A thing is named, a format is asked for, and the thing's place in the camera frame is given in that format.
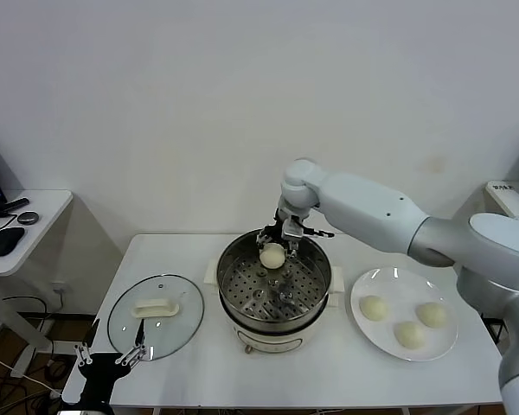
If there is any white side desk with label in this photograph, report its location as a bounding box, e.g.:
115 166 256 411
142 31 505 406
484 179 519 220

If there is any white round plate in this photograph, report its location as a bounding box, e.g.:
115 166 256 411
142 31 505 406
349 266 459 362

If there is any black floor cable loop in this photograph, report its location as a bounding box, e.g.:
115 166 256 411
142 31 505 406
2 289 66 323

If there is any white steamed baozi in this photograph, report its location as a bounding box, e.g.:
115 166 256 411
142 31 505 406
414 301 449 329
392 320 427 350
358 295 389 323
259 242 286 269

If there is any stainless steel steamer basket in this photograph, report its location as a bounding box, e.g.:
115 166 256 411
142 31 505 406
215 227 334 332

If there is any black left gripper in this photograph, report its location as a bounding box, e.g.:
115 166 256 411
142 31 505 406
73 318 147 401

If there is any white floor cable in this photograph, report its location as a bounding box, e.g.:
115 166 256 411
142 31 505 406
0 349 64 397

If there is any white electric cooker base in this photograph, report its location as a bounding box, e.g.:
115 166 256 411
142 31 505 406
202 259 345 356

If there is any black computer mouse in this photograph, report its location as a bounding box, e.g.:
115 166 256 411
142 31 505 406
0 227 27 259

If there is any black stick remote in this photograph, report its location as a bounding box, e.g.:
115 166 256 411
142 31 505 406
0 197 31 214

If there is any white side table with laptop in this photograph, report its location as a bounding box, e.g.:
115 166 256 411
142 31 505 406
0 189 74 377

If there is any glass lid with white handle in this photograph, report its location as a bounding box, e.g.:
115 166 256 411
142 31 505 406
106 273 206 362

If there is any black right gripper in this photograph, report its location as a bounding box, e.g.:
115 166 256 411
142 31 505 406
256 222 306 259

